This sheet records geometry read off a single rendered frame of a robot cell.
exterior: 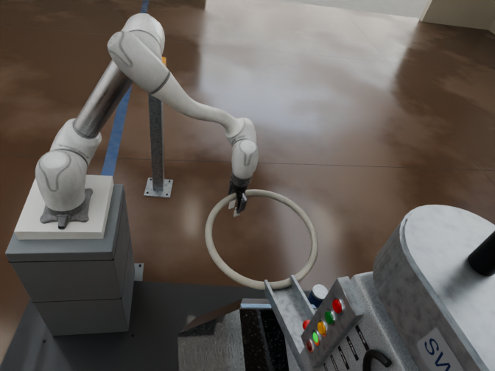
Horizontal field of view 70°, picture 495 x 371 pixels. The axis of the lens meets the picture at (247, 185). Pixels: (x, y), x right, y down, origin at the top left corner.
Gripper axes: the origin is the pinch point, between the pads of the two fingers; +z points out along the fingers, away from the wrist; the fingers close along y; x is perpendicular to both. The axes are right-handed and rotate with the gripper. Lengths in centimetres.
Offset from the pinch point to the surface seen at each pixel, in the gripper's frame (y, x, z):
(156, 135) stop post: -96, -4, 33
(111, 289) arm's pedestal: 0, -62, 31
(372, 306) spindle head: 75, -24, -76
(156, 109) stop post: -97, -3, 13
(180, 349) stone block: 43, -45, 19
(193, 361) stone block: 50, -43, 14
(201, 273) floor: -11, -7, 83
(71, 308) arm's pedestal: -6, -81, 47
